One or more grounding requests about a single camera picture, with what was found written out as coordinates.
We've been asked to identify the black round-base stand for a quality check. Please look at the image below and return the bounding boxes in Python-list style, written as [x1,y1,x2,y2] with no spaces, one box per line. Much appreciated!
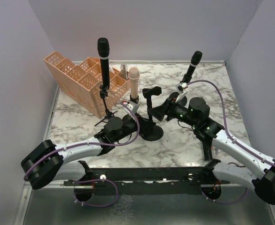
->
[130,94,139,104]
[169,74,192,106]
[141,86,164,142]

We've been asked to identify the beige microphone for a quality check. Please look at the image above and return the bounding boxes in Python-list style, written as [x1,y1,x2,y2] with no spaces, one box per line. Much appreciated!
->
[128,67,140,95]

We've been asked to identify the black slim microphone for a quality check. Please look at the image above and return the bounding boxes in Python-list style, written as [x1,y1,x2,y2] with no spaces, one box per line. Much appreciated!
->
[182,51,202,83]

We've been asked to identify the black tripod mic stand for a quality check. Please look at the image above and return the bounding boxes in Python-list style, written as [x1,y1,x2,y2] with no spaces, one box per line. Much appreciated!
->
[94,84,119,127]

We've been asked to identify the black microphone silver ring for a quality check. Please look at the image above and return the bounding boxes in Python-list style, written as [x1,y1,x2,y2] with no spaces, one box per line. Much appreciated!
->
[97,37,111,89]

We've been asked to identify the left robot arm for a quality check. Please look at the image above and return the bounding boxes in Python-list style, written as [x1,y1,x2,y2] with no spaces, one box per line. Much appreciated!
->
[21,114,156,190]

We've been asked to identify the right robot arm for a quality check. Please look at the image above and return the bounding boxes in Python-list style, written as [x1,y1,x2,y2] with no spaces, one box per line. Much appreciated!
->
[148,97,275,205]

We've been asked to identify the black microphone silver grille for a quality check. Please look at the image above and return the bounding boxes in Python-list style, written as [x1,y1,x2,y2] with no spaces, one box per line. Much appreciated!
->
[202,142,213,161]

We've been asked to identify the clear ruler in organizer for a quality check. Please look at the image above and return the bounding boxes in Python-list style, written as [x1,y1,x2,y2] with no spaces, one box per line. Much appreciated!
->
[120,64,128,80]

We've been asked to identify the pens in white packet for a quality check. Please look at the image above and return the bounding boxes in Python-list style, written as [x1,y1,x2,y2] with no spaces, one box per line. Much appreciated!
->
[211,146,219,156]

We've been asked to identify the markers in organizer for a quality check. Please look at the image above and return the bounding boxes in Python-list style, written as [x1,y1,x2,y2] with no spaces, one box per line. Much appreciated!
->
[109,66,116,74]

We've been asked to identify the peach plastic desk organizer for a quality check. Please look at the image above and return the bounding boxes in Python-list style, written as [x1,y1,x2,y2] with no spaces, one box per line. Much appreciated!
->
[43,51,131,118]

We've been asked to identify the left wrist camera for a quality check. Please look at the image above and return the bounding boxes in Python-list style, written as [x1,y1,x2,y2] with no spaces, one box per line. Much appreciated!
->
[122,101,139,116]

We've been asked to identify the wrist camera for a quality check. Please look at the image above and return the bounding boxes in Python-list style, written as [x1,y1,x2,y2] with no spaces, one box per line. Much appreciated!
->
[122,101,139,116]
[175,82,188,103]

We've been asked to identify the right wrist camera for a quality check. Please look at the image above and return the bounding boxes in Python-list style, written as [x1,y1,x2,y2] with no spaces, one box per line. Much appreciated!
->
[175,82,188,103]

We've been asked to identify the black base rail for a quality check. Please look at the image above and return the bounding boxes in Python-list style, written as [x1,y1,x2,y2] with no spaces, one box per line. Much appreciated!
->
[60,165,217,196]

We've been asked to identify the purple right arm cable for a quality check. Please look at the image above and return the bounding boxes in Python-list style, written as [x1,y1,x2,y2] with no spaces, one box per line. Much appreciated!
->
[186,79,275,204]

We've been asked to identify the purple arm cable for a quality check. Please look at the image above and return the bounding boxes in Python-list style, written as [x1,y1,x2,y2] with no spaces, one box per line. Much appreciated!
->
[186,79,275,204]
[24,102,142,181]

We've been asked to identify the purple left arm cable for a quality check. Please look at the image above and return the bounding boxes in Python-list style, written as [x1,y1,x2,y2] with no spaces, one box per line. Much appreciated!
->
[24,102,142,181]

